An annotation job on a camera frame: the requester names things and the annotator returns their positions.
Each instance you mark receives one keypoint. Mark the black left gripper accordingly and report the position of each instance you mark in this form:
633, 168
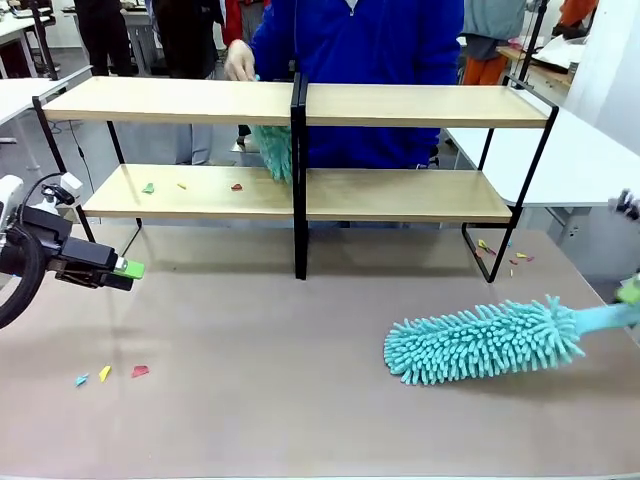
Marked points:
85, 252

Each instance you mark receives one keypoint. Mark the teal chenille duster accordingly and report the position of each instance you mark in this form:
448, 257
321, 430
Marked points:
277, 150
475, 345

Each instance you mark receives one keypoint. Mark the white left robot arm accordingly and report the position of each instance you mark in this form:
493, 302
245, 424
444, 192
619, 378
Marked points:
7, 192

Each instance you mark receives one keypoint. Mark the person's right hand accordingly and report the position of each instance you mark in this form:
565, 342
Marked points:
240, 62

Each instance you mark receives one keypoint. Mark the large white table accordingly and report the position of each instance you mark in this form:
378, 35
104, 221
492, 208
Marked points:
575, 165

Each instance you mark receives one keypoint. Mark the white side table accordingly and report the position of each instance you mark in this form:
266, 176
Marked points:
20, 97

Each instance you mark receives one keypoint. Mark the white-legged background table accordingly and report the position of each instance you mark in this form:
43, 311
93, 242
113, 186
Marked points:
142, 30

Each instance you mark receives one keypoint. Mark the bystander in black clothes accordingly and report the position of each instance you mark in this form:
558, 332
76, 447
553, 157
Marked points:
102, 30

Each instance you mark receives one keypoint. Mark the bystander in dark coat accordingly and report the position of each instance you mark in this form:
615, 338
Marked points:
185, 35

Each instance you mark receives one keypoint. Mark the thick black stand pole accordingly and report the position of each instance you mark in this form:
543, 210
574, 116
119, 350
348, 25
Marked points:
44, 40

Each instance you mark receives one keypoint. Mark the thin black stand pole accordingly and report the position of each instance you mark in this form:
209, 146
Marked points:
532, 40

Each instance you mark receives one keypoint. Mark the bystander in orange trousers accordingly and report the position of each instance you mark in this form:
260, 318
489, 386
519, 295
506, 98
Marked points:
487, 30

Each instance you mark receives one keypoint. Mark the person in blue jacket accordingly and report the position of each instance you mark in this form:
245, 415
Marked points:
375, 50

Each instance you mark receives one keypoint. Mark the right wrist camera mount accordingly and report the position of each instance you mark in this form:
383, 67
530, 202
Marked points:
625, 204

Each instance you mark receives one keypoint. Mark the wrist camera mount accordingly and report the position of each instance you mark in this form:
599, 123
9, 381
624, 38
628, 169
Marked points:
70, 187
625, 204

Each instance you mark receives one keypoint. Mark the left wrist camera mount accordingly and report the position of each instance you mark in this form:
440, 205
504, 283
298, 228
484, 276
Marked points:
70, 187

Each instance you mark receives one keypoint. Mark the wood shelf rack black frame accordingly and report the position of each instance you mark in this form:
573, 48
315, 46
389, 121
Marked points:
425, 112
175, 102

